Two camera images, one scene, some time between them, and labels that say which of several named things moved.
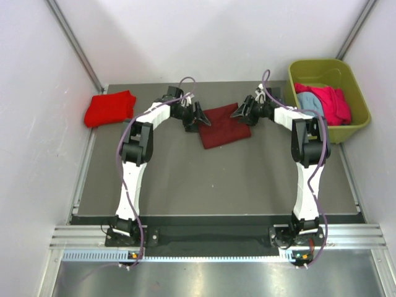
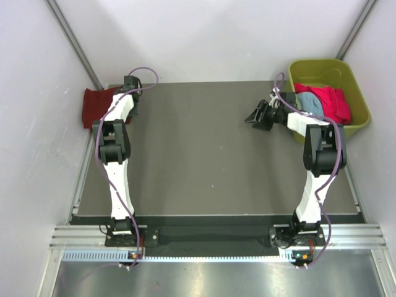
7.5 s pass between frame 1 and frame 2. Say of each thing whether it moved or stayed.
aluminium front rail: stayed
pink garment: stayed
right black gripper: moved
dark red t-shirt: moved
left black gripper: moved
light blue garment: stayed
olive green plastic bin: stayed
